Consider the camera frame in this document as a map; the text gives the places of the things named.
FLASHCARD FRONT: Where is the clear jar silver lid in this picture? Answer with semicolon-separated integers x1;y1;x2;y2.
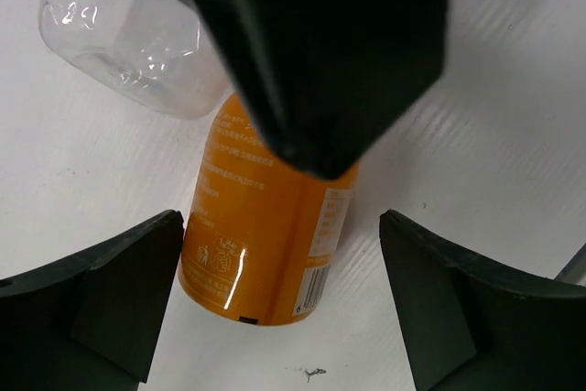
38;0;233;119

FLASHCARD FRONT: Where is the aluminium table frame rail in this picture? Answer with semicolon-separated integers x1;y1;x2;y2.
555;244;586;286

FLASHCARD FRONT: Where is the short orange juice bottle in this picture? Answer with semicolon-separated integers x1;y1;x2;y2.
178;93;359;326

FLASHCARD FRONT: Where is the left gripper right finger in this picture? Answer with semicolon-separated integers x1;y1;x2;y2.
379;210;585;390

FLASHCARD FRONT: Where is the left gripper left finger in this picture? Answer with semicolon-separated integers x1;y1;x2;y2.
1;210;184;390

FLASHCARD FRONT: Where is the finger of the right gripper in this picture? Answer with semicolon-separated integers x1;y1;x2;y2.
180;0;449;179

